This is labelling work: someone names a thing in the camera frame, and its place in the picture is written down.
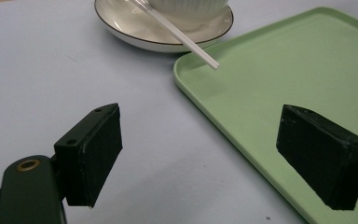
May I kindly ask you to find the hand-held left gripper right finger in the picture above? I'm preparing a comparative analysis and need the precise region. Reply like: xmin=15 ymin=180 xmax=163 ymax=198
xmin=275 ymin=104 xmax=358 ymax=211

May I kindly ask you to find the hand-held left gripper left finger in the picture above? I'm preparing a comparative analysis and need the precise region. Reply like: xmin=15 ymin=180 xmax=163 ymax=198
xmin=53 ymin=103 xmax=124 ymax=208

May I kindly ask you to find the green plastic tray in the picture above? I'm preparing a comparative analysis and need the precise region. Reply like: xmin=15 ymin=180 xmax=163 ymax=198
xmin=172 ymin=7 xmax=358 ymax=224

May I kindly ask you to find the white saucer with dark rim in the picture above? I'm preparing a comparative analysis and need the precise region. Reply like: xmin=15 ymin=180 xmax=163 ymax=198
xmin=93 ymin=0 xmax=235 ymax=53

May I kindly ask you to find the white plastic straw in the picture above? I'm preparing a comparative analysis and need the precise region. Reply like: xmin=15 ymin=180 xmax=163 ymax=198
xmin=130 ymin=0 xmax=221 ymax=71

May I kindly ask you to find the white ribbed cup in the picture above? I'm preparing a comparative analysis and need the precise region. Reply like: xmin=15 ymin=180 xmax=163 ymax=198
xmin=147 ymin=0 xmax=230 ymax=23

